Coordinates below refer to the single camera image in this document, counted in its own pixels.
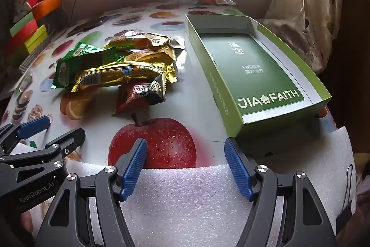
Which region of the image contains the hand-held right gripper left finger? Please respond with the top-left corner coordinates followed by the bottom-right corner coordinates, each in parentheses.
top-left (35, 138), bottom-right (148, 247)

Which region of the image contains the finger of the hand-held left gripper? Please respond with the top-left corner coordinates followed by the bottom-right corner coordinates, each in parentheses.
top-left (0, 115), bottom-right (49, 153)
top-left (0, 128), bottom-right (86, 170)

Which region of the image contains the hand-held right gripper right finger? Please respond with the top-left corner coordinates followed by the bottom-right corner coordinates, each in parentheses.
top-left (224, 137), bottom-right (339, 247)

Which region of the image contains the large green snack packet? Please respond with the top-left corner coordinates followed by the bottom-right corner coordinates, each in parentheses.
top-left (52, 53), bottom-right (128, 90)

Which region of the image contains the red candy packet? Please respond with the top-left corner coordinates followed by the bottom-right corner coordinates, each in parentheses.
top-left (113, 73), bottom-right (168, 116)

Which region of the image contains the long yellow snack packet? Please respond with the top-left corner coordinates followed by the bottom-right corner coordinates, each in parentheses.
top-left (71, 61), bottom-right (178, 95)

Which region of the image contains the green cardboard box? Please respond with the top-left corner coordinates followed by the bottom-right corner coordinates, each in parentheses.
top-left (184, 13), bottom-right (332, 139)

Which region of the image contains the yellow candy packet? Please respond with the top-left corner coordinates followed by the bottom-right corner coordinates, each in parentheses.
top-left (124, 47), bottom-right (177, 66)

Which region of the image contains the brown foil snack packet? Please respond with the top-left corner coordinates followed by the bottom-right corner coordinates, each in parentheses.
top-left (102, 31), bottom-right (182, 51)

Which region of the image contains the person's left hand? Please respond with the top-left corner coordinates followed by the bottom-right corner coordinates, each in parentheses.
top-left (20, 211), bottom-right (36, 234)

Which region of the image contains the white foam sheet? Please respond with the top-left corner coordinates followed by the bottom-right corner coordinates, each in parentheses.
top-left (68, 125), bottom-right (356, 247)

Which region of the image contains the black-white striped box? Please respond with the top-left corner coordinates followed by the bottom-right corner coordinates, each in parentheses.
top-left (19, 41), bottom-right (55, 74)

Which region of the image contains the yellow-green box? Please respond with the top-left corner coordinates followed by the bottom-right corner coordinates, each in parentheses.
top-left (24, 24), bottom-right (48, 54)

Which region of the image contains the green and red box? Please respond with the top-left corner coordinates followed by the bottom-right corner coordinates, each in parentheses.
top-left (0, 11), bottom-right (38, 53)

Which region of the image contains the fruit printed tablecloth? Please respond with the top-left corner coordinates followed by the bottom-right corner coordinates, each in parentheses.
top-left (0, 1), bottom-right (337, 175)

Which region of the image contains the black smartphone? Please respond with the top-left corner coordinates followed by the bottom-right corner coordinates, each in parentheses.
top-left (74, 16), bottom-right (109, 33)

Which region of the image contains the orange box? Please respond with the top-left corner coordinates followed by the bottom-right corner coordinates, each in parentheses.
top-left (32, 0), bottom-right (62, 20)

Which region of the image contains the beige printed curtain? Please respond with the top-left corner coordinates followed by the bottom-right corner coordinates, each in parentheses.
top-left (264, 0), bottom-right (344, 74)

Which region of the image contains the black lanyard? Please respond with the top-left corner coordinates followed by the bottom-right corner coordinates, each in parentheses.
top-left (335, 163), bottom-right (355, 236)

